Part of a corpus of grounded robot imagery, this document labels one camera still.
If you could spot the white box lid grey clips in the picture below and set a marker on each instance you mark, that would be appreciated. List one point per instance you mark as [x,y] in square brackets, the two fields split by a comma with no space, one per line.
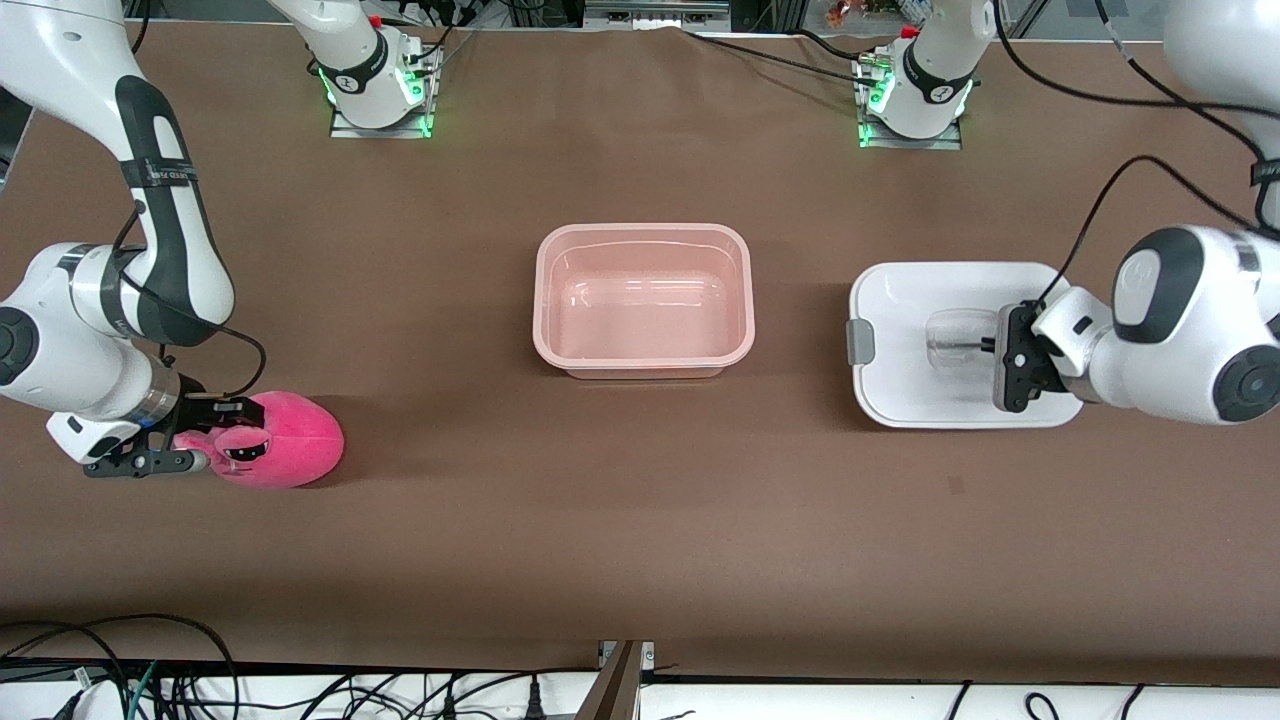
[920,390]

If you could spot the pink plush toy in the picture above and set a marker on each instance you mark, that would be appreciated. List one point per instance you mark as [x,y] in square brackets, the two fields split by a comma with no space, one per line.
[300,450]

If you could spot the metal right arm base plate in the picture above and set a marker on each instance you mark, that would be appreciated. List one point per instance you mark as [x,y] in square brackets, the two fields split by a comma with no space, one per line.
[380,132]

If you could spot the colourful packaged items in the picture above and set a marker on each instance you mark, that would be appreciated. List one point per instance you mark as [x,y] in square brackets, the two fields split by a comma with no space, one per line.
[880,10]

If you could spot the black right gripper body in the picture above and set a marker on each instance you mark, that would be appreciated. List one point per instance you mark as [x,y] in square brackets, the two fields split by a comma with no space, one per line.
[203,410]

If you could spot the pink plastic box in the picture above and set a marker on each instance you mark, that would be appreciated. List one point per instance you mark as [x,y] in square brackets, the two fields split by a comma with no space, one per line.
[640,310]

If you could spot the aluminium frame profile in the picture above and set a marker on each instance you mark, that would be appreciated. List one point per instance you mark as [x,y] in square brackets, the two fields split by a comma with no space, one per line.
[615,690]

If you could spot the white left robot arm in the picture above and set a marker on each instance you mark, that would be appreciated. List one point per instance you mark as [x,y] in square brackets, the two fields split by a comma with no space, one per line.
[1180,330]

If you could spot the grey metal equipment box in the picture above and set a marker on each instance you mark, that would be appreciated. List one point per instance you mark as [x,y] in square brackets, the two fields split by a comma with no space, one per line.
[655,12]

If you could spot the black power plug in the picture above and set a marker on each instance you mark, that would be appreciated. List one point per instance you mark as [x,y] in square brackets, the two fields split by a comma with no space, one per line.
[535,705]

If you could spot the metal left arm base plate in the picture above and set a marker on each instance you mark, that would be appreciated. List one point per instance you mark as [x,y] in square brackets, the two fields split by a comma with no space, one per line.
[940,145]

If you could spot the brown table cover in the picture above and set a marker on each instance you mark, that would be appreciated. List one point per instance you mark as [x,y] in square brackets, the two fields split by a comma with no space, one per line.
[640,550]

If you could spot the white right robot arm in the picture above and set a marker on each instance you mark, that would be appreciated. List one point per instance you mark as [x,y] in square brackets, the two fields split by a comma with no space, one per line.
[60,340]

